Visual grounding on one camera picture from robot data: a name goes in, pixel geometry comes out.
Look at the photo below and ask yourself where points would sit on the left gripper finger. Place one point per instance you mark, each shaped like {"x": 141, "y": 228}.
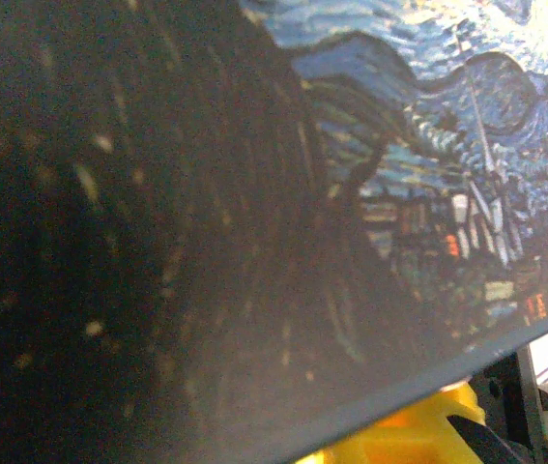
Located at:
{"x": 399, "y": 435}

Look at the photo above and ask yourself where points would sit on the starry night painted tin box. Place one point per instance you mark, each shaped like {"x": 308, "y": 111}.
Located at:
{"x": 206, "y": 193}

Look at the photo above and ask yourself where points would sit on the aluminium table side rail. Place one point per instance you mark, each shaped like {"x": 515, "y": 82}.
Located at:
{"x": 532, "y": 386}

